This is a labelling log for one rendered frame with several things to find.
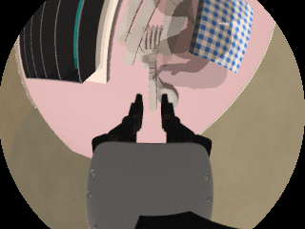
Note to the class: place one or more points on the grey metal spoon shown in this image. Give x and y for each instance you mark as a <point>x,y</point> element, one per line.
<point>161,90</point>

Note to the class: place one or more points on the cream flat board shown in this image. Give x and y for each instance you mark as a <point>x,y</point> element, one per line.
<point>103,42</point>

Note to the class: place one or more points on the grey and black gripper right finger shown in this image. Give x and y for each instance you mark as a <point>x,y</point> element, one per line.
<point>177,131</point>

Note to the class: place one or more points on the blue and white checked towel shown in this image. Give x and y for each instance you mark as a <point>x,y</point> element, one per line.
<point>222,31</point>

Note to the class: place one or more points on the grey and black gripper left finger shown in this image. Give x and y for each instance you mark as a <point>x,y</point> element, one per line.
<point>127,130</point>

